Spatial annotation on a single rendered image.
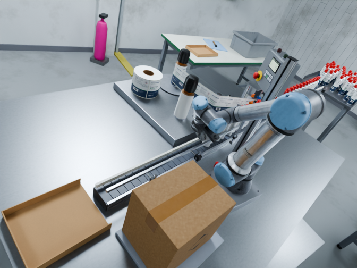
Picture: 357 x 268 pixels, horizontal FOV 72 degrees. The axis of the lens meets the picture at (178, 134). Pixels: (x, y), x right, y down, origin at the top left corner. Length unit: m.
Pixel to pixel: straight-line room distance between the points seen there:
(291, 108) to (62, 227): 0.93
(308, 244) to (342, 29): 5.12
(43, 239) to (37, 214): 0.11
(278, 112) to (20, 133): 1.20
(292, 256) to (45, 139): 1.32
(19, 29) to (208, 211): 3.61
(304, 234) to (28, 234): 1.25
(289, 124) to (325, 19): 5.50
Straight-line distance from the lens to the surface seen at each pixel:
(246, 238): 1.27
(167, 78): 2.03
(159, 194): 0.86
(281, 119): 0.87
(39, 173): 1.27
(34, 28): 4.07
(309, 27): 6.42
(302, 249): 1.42
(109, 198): 1.11
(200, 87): 1.73
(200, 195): 0.90
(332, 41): 6.16
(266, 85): 1.39
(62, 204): 1.15
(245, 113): 1.15
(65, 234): 1.08
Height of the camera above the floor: 1.80
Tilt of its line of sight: 38 degrees down
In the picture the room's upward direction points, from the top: 20 degrees clockwise
